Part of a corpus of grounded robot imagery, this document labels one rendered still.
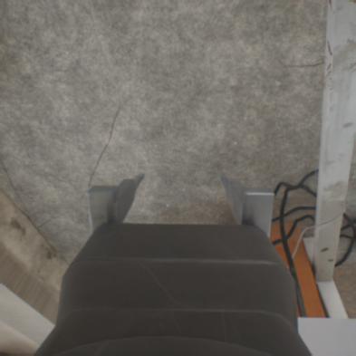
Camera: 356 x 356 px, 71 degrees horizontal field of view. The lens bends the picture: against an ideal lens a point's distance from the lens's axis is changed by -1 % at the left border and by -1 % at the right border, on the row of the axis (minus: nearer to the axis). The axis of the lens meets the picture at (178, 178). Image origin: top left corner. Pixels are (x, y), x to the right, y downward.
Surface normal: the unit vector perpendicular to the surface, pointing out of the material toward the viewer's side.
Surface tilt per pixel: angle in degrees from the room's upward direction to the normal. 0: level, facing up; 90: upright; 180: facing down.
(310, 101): 0
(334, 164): 0
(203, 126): 0
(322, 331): 90
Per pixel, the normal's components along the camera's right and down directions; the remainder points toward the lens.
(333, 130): -0.14, 0.64
